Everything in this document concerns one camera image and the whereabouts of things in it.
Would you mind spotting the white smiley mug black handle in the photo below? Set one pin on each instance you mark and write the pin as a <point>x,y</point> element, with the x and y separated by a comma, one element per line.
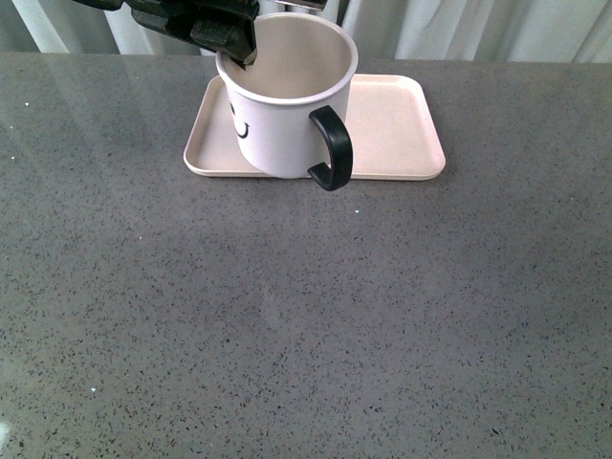
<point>289,106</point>

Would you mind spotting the beige rectangular plastic tray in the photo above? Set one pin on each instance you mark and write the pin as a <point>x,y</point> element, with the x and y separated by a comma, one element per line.
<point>392,131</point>

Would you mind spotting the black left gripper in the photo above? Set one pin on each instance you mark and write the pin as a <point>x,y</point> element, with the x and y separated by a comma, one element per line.
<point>225,27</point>

